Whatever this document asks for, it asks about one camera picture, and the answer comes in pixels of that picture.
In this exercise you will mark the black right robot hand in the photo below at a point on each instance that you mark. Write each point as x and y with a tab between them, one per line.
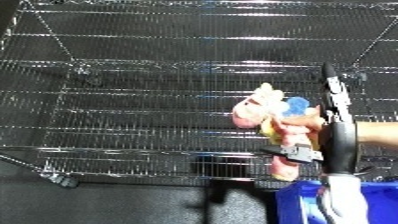
342	150

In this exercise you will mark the pink and yellow soft toy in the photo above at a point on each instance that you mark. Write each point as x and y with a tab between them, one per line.
256	111

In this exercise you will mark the pale right robot arm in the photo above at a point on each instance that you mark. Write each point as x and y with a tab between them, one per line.
346	200

